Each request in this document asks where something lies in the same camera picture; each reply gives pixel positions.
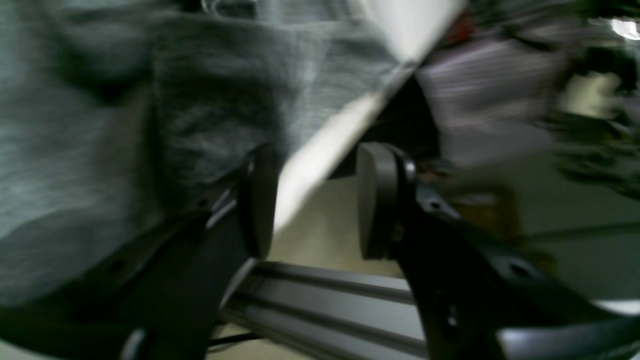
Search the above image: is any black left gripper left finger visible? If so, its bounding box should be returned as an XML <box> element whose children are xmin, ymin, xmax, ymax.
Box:
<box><xmin>1</xmin><ymin>144</ymin><xmax>280</xmax><ymax>360</ymax></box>

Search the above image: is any grey aluminium frame rail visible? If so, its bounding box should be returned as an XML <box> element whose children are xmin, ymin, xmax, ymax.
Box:
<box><xmin>221</xmin><ymin>261</ymin><xmax>428</xmax><ymax>360</ymax></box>

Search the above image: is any grey long-sleeve T-shirt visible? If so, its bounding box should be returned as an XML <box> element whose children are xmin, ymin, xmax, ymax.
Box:
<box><xmin>0</xmin><ymin>0</ymin><xmax>416</xmax><ymax>308</ymax></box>

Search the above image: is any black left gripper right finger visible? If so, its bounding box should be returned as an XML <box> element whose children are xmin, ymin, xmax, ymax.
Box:
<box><xmin>356</xmin><ymin>142</ymin><xmax>640</xmax><ymax>360</ymax></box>

